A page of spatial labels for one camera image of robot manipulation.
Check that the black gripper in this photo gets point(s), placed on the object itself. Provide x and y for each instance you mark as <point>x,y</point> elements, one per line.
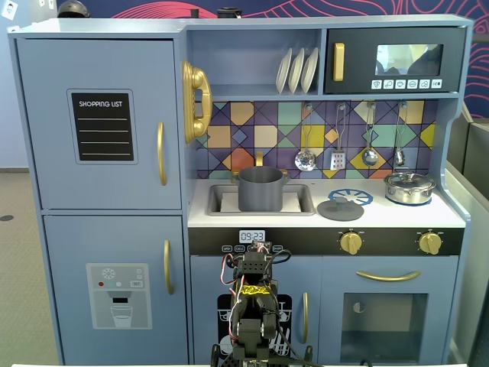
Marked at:
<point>257,248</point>

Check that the gray pot lid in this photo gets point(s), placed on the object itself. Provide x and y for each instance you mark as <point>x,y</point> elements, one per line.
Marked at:
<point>340,212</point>

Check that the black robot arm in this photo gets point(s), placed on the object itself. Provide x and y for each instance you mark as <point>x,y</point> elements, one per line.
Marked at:
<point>252,332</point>

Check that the robot base with red clamp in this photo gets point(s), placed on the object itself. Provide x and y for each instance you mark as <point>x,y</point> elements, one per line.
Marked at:
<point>229,359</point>

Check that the steel pot with lid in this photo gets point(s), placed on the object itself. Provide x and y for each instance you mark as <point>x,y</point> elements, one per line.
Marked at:
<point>409,189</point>

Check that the blue dishwasher door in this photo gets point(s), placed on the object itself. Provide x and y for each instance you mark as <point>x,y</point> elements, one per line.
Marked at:
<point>202,290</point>

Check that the gray pot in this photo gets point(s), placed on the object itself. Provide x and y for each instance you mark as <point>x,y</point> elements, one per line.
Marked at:
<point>261,193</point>

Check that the blue oven door with window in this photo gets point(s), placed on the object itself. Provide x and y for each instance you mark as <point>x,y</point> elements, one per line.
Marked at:
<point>332,306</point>

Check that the gold stove knob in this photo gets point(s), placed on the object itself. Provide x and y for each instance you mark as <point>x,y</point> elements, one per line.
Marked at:
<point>430,242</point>
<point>350,242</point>

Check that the gold toy faucet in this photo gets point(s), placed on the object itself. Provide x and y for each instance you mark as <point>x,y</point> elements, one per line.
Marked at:
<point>259,158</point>

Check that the metal toy skimmer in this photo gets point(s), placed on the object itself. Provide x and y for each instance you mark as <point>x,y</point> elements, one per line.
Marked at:
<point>305,160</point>

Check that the metal toy spatula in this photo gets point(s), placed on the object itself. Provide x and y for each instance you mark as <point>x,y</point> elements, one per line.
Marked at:
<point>338,160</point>

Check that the blue toy kitchen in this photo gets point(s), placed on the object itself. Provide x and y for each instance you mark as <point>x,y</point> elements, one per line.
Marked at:
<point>114,237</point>

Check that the metal toy ladle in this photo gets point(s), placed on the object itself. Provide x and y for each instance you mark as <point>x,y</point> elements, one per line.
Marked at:
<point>369,156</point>

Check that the metal toy whisk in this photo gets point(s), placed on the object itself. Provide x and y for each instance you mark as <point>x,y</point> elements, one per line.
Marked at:
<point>399,156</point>

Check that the blue door with ice dispenser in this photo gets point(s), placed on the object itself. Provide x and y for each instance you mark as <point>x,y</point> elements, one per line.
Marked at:
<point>68,244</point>

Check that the gold toy telephone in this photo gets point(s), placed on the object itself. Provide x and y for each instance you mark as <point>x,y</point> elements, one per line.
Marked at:
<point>195,80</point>

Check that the white toy plate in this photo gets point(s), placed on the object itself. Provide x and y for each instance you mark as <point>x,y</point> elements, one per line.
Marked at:
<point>309,70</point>
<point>283,72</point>
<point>296,72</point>

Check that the black shopping list board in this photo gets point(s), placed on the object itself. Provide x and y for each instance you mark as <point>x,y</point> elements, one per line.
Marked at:
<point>102,126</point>

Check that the gray desk divider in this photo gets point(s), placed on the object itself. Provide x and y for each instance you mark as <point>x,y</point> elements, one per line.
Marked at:
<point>470,248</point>

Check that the blue door with shopping list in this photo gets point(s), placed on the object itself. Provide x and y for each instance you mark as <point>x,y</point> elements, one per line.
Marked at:
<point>46,183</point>

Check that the black toy microwave door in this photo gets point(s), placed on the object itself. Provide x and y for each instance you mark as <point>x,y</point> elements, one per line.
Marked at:
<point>359,61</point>

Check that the black round object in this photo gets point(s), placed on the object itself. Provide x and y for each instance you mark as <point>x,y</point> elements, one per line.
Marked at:
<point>228,12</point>

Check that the small black cylinder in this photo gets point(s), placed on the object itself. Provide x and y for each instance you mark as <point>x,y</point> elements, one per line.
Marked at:
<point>194,13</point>

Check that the black helmet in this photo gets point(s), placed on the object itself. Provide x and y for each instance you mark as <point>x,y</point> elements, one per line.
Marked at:
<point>73,8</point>

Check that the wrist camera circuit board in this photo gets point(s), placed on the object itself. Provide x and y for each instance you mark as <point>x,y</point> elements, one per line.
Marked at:
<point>263,246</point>

